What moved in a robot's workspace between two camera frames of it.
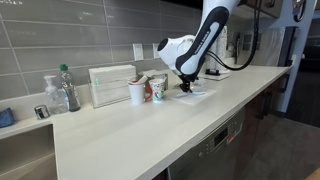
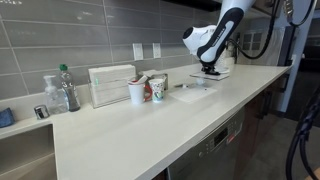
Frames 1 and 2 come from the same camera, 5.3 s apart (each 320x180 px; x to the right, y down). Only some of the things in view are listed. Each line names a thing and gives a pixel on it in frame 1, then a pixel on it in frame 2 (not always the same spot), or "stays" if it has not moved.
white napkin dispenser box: [110, 84] stays
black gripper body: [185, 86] → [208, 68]
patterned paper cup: [158, 89] stays
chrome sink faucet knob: [42, 111] stays
